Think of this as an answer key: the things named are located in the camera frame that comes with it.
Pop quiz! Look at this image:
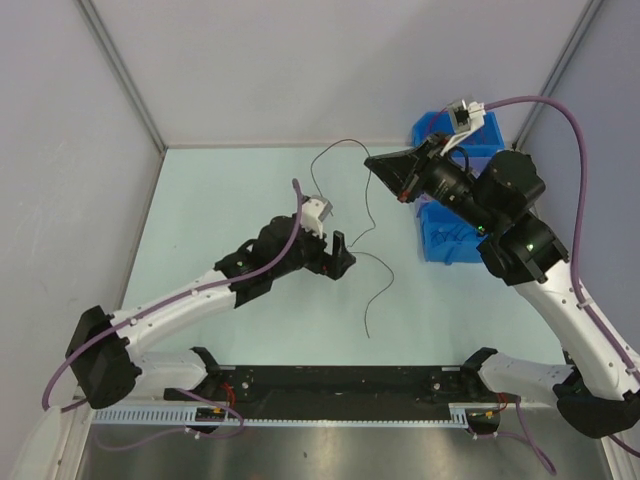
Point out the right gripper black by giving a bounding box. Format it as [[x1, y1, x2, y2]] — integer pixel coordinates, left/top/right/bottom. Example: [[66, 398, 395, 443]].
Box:
[[365, 130, 499, 234]]

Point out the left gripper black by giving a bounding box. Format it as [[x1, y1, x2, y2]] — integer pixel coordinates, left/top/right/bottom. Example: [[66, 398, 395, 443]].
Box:
[[270, 219, 354, 279]]

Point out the brown cable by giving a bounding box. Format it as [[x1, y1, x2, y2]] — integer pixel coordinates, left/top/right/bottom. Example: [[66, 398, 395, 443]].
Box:
[[309, 139, 396, 340]]

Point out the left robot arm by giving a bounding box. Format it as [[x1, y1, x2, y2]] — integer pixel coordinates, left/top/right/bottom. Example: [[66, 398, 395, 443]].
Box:
[[65, 216, 356, 410]]

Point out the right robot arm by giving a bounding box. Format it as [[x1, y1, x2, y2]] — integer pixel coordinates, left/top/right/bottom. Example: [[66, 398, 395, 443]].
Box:
[[364, 134, 639, 439]]

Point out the middle lavender bin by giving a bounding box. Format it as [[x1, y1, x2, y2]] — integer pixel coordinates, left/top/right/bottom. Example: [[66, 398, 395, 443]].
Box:
[[414, 152, 490, 217]]

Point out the near blue bin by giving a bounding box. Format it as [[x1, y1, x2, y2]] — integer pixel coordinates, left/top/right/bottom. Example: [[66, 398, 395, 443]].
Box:
[[417, 201, 483, 265]]

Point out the blue bin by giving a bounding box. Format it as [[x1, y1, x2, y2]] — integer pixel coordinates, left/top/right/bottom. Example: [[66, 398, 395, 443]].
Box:
[[410, 111, 505, 157], [417, 201, 483, 265]]

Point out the far blue bin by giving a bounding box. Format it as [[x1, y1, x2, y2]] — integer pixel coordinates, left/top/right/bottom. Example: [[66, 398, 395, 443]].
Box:
[[410, 111, 505, 157]]

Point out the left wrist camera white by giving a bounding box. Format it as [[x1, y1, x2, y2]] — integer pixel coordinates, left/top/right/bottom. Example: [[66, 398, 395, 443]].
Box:
[[300, 195, 333, 239]]

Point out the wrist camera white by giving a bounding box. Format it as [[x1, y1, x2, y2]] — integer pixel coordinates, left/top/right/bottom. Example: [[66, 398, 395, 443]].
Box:
[[300, 195, 333, 239], [441, 99, 486, 155]]

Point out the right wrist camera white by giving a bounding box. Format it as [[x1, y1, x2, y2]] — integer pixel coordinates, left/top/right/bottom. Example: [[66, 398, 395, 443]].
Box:
[[441, 99, 486, 155]]

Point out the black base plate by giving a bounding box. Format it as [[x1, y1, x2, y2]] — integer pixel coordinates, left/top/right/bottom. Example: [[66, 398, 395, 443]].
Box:
[[193, 365, 503, 422]]

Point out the white cable duct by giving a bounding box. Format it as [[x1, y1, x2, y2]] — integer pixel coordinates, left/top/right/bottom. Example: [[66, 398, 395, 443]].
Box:
[[93, 405, 468, 429]]

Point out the aluminium frame rail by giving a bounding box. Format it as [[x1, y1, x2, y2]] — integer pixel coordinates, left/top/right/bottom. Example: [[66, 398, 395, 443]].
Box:
[[72, 364, 614, 406]]

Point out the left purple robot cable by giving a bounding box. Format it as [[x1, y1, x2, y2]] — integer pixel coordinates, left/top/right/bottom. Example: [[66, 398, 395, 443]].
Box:
[[42, 178, 306, 451]]

